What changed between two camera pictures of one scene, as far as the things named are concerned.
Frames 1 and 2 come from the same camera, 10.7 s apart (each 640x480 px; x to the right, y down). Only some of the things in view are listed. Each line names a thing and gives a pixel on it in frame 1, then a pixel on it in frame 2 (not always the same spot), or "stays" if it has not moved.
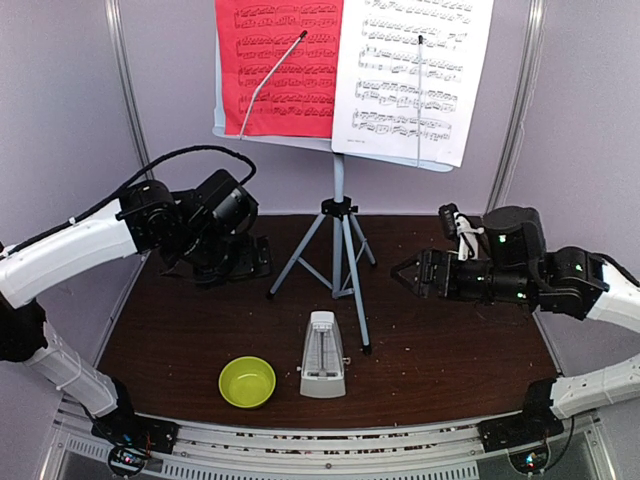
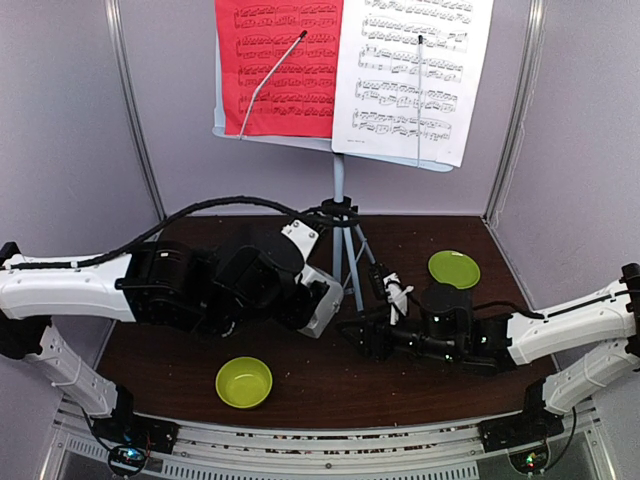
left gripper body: x=242 y=265 → x=298 y=315
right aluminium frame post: x=530 y=70 stays
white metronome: x=323 y=367 → x=328 y=305
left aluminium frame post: x=119 y=42 stays
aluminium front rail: x=424 y=453 stays
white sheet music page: x=409 y=77 stays
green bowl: x=247 y=381 stays
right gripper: x=428 y=260 → x=371 y=330
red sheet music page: x=297 y=98 stays
